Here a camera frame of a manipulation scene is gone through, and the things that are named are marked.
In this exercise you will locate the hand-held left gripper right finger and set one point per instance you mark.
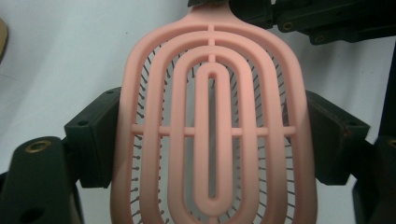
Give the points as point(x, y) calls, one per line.
point(336, 140)

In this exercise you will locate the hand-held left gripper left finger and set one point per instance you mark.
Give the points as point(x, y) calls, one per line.
point(93, 140)

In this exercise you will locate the pink vented hairbrush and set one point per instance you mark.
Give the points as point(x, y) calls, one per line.
point(211, 124)

